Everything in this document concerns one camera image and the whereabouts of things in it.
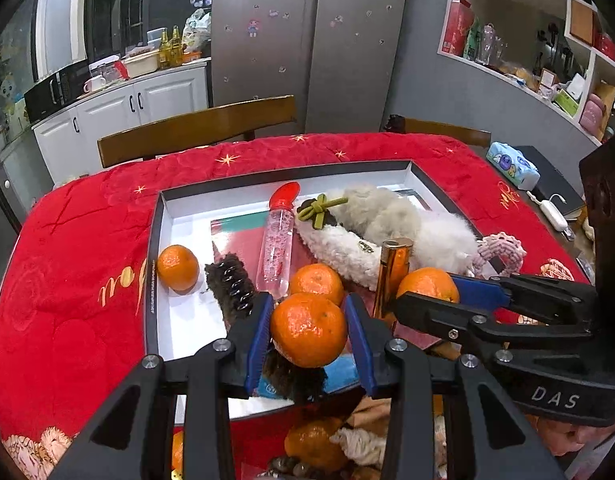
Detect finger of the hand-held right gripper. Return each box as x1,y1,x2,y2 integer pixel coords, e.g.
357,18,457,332
447,272,601,326
392,292,594,361

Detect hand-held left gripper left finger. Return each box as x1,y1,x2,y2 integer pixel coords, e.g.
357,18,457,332
48,292,276,480

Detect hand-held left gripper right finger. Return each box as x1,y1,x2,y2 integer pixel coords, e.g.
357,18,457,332
343,293,571,480

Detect gold metal tube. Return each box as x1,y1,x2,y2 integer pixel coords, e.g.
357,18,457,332
372,239,414,321

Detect black gift box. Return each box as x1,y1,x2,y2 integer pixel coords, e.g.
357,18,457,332
145,159,493,421

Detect person's right hand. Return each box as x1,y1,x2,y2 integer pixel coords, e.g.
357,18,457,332
536,416,615,461

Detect pink crocheted scrunchie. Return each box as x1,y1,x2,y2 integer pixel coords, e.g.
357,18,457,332
475,232,525,276

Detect dark brown fuzzy hair clip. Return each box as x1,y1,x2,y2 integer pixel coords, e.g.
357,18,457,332
204,254,329,405

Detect white sherpa headband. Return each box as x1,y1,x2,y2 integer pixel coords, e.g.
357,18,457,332
294,220,413,292

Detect cream crocheted scrunchie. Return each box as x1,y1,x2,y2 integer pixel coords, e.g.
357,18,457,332
330,425,393,466

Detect clear bottle with red cap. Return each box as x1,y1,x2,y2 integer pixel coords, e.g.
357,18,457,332
256,182,302,297

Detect teal and red card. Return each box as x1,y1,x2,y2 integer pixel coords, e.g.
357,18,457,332
210,211,271,271

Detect fluffy white headband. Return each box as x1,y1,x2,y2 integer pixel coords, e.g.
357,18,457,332
332,184,481,281

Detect blue tissue pack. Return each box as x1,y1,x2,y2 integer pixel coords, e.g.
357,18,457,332
486,141,541,190

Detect black notebook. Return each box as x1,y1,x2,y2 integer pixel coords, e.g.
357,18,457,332
515,146,587,221

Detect wooden chair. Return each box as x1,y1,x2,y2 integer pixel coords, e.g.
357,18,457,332
96,95,297,168
387,116,492,148

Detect red bear printed blanket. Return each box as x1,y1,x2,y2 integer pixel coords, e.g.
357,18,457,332
0,132,593,480

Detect green tissue box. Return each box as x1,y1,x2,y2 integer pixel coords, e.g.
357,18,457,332
555,89,583,116

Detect pink box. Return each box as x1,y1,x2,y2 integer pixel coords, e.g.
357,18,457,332
579,92,608,138

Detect red gift box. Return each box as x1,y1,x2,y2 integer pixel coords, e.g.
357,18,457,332
441,0,475,58

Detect white kitchen cabinet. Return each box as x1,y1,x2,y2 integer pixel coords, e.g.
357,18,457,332
32,62,211,186

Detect red tin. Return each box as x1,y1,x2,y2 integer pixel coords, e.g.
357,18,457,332
595,32,615,63

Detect brown cardboard box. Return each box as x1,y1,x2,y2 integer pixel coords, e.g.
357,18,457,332
570,0,595,46

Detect silver double door fridge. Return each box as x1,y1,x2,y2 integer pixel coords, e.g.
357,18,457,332
210,0,411,136

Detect white plastic basin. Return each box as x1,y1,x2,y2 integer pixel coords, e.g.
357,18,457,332
122,51,161,78

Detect white plastic bag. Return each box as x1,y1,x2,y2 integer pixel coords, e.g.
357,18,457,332
182,8,212,53

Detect black microwave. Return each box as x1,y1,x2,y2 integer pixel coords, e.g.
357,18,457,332
24,60,91,123

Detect glass sliding door with stickers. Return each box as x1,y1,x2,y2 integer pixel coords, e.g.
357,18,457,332
0,0,43,201

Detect white charger with cable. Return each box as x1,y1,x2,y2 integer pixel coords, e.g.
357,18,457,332
526,191,575,241

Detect dark wooden bead bracelet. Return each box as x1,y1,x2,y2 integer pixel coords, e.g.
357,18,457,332
260,455,318,480

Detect green knotted hair tie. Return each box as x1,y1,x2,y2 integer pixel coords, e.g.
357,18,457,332
296,194,349,231

